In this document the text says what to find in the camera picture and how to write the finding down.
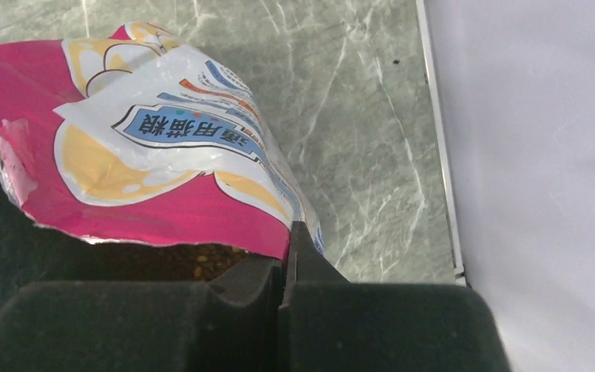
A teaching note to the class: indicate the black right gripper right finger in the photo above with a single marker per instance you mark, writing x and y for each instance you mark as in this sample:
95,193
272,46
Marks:
327,323

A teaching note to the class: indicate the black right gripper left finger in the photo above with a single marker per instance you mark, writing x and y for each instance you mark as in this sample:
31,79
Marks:
228,324

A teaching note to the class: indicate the pink pet food bag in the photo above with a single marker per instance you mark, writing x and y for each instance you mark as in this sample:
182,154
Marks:
123,156

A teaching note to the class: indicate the aluminium frame rail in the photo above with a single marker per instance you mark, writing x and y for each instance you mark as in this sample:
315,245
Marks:
459,270

